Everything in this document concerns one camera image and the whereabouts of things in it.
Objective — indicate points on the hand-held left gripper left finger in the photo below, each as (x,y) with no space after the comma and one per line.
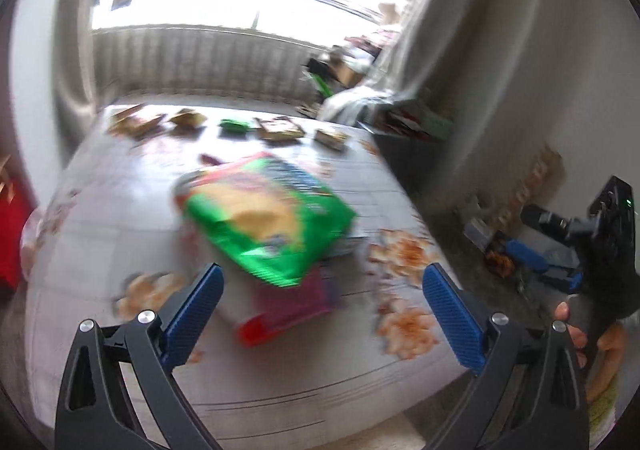
(195,315)

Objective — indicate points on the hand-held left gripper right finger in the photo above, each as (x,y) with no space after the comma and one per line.
(450,315)

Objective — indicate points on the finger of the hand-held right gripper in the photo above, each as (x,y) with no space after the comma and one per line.
(570,281)
(525,255)

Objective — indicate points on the white bottle with red cap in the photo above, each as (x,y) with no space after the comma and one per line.
(255,330)

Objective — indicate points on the purple packet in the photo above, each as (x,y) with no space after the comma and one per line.
(295,302)

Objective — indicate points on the green snack bag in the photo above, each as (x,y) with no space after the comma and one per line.
(265,220)

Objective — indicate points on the person's right hand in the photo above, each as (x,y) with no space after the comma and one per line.
(579,337)

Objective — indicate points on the dark side table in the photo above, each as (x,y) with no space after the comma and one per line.
(410,149)

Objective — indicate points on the small green packet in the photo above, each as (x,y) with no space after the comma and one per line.
(235,125)

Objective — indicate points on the gold snack packet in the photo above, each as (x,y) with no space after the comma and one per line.
(186,118)

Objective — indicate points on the brown snack packet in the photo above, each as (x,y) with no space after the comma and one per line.
(135,122)

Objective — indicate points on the brown flat packet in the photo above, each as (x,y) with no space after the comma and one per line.
(277,128)

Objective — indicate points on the yellow green small box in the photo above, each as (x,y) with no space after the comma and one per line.
(331,138)

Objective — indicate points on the beige curtain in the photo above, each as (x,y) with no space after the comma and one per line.
(82,19)
(450,19)

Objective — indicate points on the metal window railing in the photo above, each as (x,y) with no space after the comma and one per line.
(200,62)

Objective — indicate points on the cardboard box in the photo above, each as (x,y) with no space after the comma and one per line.
(345,72)

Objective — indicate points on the black green object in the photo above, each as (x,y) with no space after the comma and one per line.
(320,77)

